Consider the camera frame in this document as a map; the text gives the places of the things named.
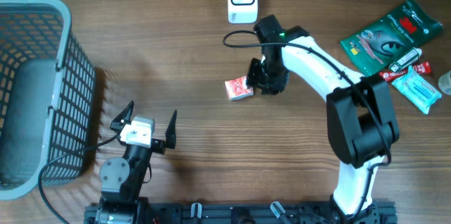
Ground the grey black plastic basket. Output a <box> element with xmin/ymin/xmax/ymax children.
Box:
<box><xmin>1</xmin><ymin>0</ymin><xmax>96</xmax><ymax>201</ymax></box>

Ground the orange white small carton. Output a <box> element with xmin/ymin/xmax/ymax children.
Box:
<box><xmin>225</xmin><ymin>76</ymin><xmax>254</xmax><ymax>101</ymax></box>

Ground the green 3M gloves packet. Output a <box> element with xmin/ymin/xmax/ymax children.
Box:
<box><xmin>340</xmin><ymin>0</ymin><xmax>443</xmax><ymax>77</ymax></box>

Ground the teal wet wipes packet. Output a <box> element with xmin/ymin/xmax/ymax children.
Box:
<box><xmin>392</xmin><ymin>66</ymin><xmax>442</xmax><ymax>115</ymax></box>

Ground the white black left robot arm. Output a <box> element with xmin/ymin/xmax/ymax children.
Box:
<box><xmin>84</xmin><ymin>101</ymin><xmax>178</xmax><ymax>223</ymax></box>

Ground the green white gum pack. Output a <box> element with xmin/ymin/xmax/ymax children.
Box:
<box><xmin>388</xmin><ymin>48</ymin><xmax>422</xmax><ymax>73</ymax></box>

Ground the green lid seasoning jar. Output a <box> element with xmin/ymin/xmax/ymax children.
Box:
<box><xmin>438</xmin><ymin>70</ymin><xmax>451</xmax><ymax>96</ymax></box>

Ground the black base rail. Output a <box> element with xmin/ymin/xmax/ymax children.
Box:
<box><xmin>83</xmin><ymin>201</ymin><xmax>398</xmax><ymax>224</ymax></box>

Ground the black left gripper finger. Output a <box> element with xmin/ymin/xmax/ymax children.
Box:
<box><xmin>110</xmin><ymin>101</ymin><xmax>134</xmax><ymax>132</ymax></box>
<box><xmin>165</xmin><ymin>110</ymin><xmax>177</xmax><ymax>149</ymax></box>

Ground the red Nescafe stick sachet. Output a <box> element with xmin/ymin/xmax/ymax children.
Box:
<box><xmin>379</xmin><ymin>61</ymin><xmax>432</xmax><ymax>82</ymax></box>

